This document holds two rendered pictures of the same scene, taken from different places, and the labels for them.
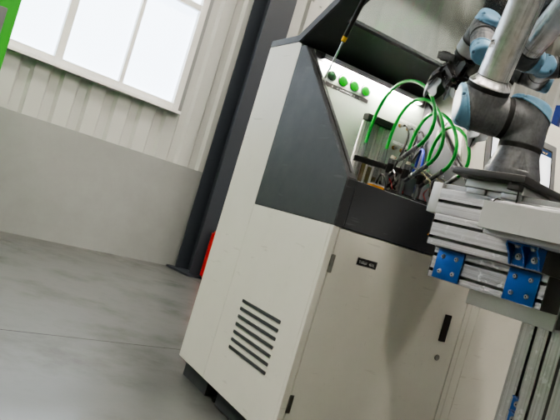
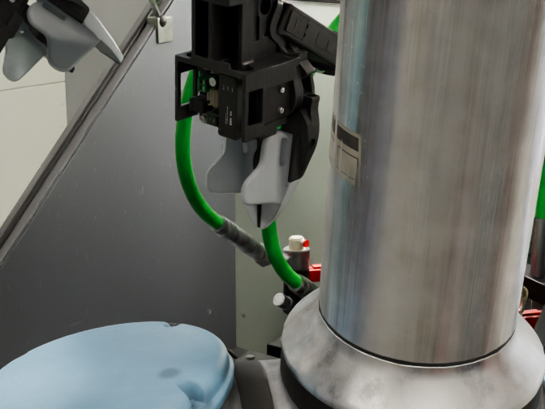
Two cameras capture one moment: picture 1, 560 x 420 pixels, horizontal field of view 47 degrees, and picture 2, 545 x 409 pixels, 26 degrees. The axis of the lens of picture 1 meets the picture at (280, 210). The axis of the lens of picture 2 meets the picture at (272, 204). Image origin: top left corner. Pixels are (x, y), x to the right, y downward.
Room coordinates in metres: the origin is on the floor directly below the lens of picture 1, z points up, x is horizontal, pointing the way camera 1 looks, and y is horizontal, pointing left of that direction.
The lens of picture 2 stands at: (1.95, -1.44, 1.47)
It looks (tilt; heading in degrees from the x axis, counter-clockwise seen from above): 15 degrees down; 66
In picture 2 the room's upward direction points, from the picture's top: straight up
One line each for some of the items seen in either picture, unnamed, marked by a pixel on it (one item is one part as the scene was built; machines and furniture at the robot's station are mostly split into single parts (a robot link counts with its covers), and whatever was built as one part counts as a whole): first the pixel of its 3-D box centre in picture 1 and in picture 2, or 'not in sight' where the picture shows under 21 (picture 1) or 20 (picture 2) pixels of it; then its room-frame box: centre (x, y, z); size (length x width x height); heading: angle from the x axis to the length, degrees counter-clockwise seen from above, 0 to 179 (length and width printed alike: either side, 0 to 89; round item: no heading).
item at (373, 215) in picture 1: (416, 226); not in sight; (2.24, -0.47, 0.87); 0.62 x 0.04 x 0.16; 119
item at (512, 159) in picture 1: (515, 163); not in sight; (1.76, -0.58, 1.09); 0.15 x 0.15 x 0.10
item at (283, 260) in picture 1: (335, 334); not in sight; (2.47, -0.34, 0.39); 0.70 x 0.58 x 0.79; 119
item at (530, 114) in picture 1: (524, 122); not in sight; (1.76, -0.58, 1.20); 0.13 x 0.12 x 0.14; 91
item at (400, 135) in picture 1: (402, 149); not in sight; (2.79, -0.44, 1.20); 0.13 x 0.03 x 0.31; 119
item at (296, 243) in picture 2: not in sight; (298, 250); (2.45, -0.36, 1.10); 0.02 x 0.02 x 0.03
